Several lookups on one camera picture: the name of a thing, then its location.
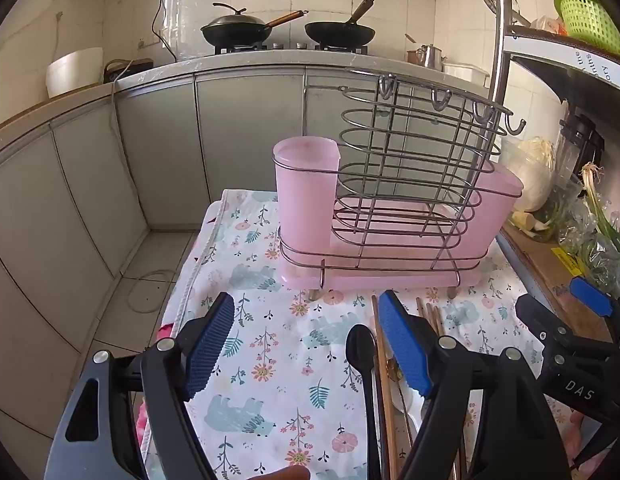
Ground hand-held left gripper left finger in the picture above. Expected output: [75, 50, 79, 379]
[44, 291, 235, 480]

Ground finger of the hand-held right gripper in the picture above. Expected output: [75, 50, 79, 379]
[569, 276, 620, 343]
[515, 292, 617, 358]

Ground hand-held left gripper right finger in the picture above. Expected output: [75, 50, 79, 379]
[377, 289, 576, 480]

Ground black plastic spoon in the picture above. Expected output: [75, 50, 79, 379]
[345, 324, 383, 480]

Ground dark brown chopstick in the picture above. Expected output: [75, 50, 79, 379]
[371, 295, 398, 480]

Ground white plastic spoon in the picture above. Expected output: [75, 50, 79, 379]
[396, 382, 425, 446]

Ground metal wire utensil rack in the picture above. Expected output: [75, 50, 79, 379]
[279, 72, 527, 301]

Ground pink plastic utensil cup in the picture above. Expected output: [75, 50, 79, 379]
[273, 136, 341, 263]
[467, 162, 524, 261]

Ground person's right hand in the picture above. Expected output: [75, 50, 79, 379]
[565, 407, 593, 466]

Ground clear plastic bag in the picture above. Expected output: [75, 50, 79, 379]
[560, 200, 620, 301]

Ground floral printed cloth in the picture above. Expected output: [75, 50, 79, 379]
[140, 187, 581, 480]

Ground pink plastic drip tray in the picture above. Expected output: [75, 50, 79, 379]
[276, 200, 497, 292]

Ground green onions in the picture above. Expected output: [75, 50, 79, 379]
[580, 162, 620, 266]

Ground bagged vegetables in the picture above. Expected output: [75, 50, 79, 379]
[500, 137, 586, 241]

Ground ginger piece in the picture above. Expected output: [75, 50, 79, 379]
[510, 210, 536, 233]

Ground napa cabbage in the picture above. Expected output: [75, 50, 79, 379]
[512, 137, 558, 213]

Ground black blender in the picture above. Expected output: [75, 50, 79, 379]
[557, 114, 605, 188]

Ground grey kitchen cabinet unit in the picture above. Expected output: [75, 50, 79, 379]
[0, 62, 491, 411]

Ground steel storage shelf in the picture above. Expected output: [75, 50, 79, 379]
[489, 0, 620, 111]

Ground white plastic container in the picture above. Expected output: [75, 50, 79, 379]
[441, 61, 491, 86]

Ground green plastic basket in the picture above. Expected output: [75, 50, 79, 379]
[554, 0, 620, 59]

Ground steel kettle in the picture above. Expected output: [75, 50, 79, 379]
[416, 43, 447, 70]

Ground small copper pot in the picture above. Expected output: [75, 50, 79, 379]
[404, 33, 425, 65]

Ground white bucket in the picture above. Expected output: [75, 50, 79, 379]
[44, 47, 104, 99]

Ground gas stove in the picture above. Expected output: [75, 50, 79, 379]
[213, 41, 371, 57]

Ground dark wok lid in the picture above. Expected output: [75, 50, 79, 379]
[202, 2, 268, 31]

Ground white cable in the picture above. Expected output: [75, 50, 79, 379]
[107, 67, 133, 161]

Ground black wok orange wooden handle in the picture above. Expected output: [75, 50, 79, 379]
[200, 10, 309, 48]

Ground black wok dark handle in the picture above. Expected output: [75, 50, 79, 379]
[304, 0, 377, 47]

